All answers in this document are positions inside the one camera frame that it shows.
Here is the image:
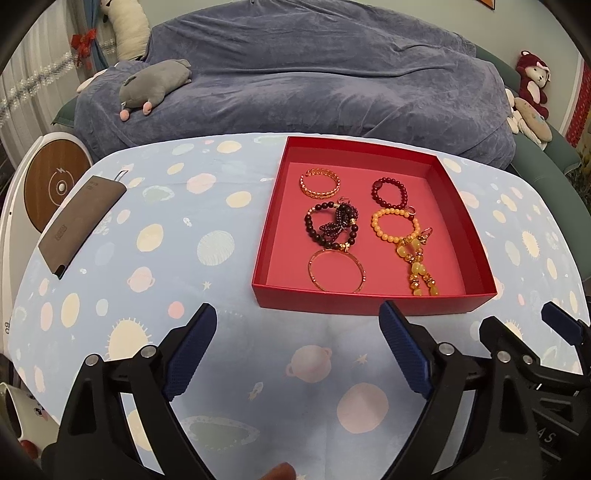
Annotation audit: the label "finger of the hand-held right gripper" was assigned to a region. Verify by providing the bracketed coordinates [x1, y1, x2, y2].
[479, 316, 546, 388]
[542, 302, 591, 352]

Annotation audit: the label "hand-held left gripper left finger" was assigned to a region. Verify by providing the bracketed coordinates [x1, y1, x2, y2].
[41, 302, 218, 480]

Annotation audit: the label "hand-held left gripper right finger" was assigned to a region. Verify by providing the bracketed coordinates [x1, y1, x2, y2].
[379, 300, 543, 480]

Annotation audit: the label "yellow bead bracelet gold charms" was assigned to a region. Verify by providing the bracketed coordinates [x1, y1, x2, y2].
[394, 235, 441, 296]

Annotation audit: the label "thin gold bangle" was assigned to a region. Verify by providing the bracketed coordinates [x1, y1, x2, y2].
[308, 248, 368, 292]

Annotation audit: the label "amber bead bracelet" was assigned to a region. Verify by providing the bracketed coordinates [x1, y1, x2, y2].
[370, 208, 422, 243]

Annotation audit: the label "red shallow box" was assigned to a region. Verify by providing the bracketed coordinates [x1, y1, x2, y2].
[252, 135, 498, 317]

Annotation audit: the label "purple bead necklace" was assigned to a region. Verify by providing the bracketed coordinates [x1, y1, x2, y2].
[323, 200, 358, 241]

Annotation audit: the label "dark brown bead bracelet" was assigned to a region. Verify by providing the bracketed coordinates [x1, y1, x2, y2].
[304, 203, 358, 252]

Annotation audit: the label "light blue planet-print tablecloth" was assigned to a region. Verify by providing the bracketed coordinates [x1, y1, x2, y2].
[9, 131, 587, 480]

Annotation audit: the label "green sofa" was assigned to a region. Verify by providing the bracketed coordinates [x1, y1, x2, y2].
[51, 44, 580, 176]

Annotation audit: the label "brown leather pouch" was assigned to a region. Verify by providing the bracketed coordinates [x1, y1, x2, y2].
[38, 172, 129, 280]

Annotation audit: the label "white face-print mug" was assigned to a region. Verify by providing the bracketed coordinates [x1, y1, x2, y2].
[0, 382, 61, 457]

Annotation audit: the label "cream plush toy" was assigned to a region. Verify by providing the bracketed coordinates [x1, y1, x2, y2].
[505, 88, 552, 151]

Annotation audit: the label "round white wood-top device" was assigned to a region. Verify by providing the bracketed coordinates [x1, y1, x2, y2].
[0, 130, 93, 356]

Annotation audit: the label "red monkey plush toy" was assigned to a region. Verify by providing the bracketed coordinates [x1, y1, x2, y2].
[516, 50, 552, 120]

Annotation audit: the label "grey plush toy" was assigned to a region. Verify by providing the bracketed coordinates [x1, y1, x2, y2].
[119, 58, 193, 123]

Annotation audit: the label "blue-grey blanket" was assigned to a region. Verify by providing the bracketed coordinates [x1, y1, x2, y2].
[74, 0, 517, 169]

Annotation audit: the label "white curtain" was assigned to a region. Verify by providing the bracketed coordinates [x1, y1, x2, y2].
[0, 18, 112, 158]

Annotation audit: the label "white plush toy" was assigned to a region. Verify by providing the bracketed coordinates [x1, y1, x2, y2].
[76, 0, 151, 93]

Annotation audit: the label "red bow decoration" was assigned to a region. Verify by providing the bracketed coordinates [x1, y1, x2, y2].
[70, 28, 99, 58]

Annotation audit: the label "dark red bead bracelet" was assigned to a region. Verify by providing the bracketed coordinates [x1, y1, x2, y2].
[372, 176, 409, 208]

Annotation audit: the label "gold chain bracelet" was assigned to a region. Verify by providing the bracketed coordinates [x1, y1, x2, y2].
[300, 168, 341, 199]

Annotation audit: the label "red-bordered wall poster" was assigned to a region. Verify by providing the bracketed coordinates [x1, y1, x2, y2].
[564, 60, 591, 148]

